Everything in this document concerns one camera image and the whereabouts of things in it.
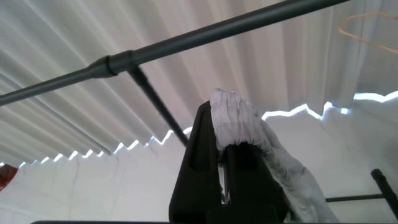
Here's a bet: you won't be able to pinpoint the pale grey shorts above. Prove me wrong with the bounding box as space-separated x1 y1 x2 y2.
210 88 338 223

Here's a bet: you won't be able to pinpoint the black clothes rack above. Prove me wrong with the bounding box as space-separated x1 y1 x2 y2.
0 0 398 218

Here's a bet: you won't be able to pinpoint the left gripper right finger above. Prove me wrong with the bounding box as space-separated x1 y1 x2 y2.
223 142 290 223

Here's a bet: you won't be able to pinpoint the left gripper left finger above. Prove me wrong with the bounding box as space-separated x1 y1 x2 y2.
169 101 224 223

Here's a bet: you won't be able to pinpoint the pink clothes hanger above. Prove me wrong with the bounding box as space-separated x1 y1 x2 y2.
338 11 398 55

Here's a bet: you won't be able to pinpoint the white curtain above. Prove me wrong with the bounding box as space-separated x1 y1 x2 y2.
0 0 398 169

